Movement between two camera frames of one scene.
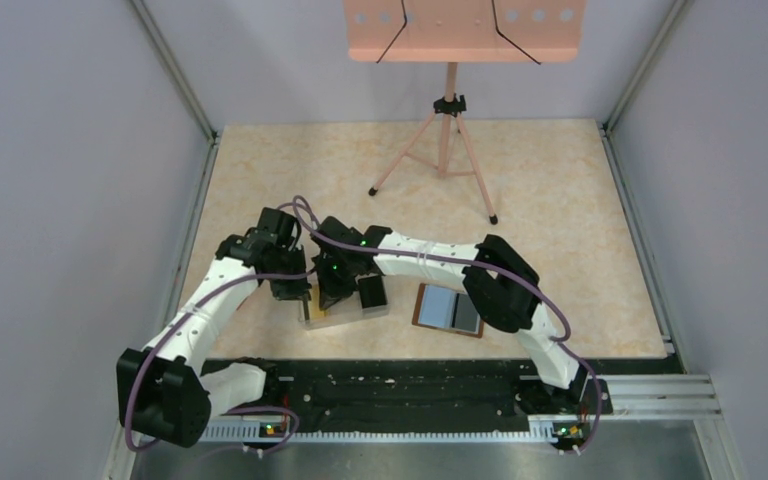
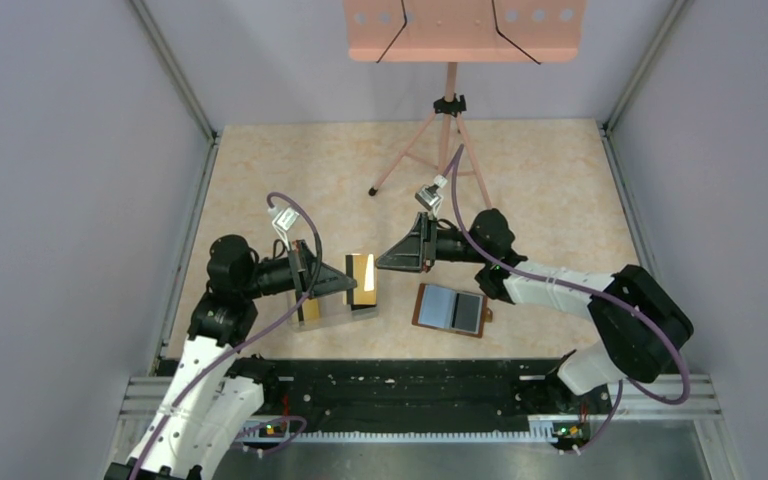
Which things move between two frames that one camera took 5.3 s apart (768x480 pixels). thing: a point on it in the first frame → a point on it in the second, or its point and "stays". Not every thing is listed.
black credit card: [466, 316] stays
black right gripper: [330, 293] → [417, 251]
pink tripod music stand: [460, 31] stays
